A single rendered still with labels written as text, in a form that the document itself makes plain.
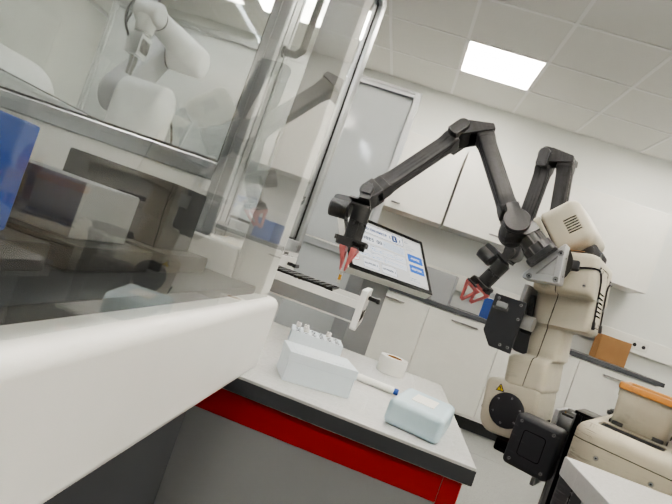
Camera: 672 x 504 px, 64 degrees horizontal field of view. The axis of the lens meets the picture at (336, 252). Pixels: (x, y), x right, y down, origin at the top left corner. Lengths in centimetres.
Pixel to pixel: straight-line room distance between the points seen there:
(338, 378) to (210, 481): 26
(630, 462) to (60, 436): 133
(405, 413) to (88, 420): 62
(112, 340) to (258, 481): 62
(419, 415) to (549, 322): 90
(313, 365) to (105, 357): 63
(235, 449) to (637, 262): 457
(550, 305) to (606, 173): 391
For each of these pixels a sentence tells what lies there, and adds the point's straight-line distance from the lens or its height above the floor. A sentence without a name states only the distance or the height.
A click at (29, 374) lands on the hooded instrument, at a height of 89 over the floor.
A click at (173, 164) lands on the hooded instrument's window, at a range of 35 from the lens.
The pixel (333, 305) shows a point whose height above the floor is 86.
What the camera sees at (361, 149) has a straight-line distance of 325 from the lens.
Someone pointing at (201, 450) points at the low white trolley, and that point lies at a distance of 94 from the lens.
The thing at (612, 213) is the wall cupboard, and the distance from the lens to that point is 515.
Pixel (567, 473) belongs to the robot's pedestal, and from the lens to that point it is 123.
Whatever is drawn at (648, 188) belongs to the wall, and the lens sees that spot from 569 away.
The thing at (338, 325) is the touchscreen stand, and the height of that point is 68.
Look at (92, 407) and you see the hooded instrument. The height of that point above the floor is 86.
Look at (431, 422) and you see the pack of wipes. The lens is 90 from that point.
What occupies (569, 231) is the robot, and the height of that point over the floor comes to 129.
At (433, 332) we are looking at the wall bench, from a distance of 447.
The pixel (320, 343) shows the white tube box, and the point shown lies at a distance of 124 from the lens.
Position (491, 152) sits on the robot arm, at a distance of 177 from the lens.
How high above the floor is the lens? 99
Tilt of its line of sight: level
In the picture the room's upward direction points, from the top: 20 degrees clockwise
